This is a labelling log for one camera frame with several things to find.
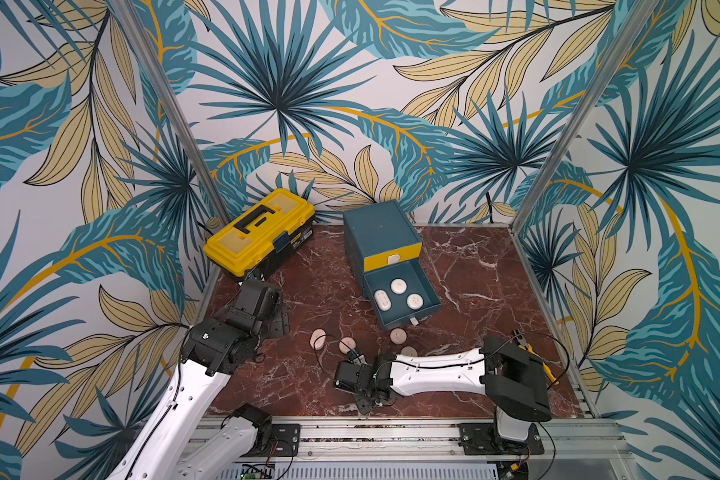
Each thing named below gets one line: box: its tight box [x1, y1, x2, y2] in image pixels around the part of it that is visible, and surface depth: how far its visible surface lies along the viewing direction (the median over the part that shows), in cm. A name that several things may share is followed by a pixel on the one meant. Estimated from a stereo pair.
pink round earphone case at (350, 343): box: [338, 336, 357, 355], surface depth 90 cm
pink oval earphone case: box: [309, 328, 327, 351], surface depth 90 cm
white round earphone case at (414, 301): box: [406, 292, 425, 311], surface depth 92 cm
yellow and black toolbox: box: [203, 188, 316, 282], surface depth 97 cm
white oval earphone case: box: [374, 289, 392, 312], surface depth 91 cm
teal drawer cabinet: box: [342, 200, 423, 289], surface depth 88 cm
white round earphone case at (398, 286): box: [389, 277, 408, 295], surface depth 94 cm
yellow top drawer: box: [364, 242, 422, 273], surface depth 87 cm
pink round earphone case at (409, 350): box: [400, 345, 419, 357], surface depth 90 cm
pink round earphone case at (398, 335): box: [389, 326, 408, 345], surface depth 92 cm
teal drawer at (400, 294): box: [363, 262, 443, 329], surface depth 93 cm
